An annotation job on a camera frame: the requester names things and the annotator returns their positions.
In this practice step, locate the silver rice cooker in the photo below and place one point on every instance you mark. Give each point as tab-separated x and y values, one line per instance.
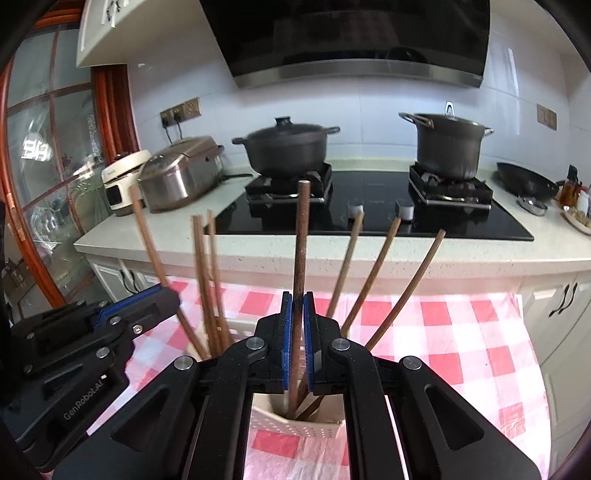
180	177

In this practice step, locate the black wok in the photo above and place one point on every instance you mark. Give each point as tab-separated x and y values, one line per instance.
526	182

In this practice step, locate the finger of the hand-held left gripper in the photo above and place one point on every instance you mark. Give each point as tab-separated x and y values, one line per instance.
124	302
152	314

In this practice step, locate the red wooden glass door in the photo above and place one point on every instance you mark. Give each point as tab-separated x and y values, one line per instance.
51	161

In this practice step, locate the red white checked tablecloth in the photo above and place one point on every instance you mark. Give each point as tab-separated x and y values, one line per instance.
461	350

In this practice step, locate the tall dark stock pot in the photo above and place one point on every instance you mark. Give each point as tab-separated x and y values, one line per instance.
445	147

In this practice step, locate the black range hood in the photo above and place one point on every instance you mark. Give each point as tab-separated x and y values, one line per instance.
351	37

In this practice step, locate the brown glass bottle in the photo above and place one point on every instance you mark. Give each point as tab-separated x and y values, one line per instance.
569	191

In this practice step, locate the white countertop cooker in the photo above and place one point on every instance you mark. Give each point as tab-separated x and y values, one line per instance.
121	184

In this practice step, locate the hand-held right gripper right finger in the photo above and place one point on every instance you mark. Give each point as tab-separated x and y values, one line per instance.
308	332

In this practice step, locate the white upper cabinet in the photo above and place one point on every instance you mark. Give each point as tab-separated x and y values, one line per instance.
138	32

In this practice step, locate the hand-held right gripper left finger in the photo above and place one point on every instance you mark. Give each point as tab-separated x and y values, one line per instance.
287	332

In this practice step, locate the small steel bowl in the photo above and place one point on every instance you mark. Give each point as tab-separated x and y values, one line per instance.
532	206

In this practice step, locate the white perforated plastic basket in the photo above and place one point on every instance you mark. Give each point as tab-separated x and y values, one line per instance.
295	429

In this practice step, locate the black casserole pot with lid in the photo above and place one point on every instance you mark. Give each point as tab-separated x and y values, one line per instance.
286	150

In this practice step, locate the gold wall outlet row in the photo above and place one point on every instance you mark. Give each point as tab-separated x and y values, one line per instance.
182	110

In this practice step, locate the black glass gas stove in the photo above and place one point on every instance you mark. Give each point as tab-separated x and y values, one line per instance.
369	194

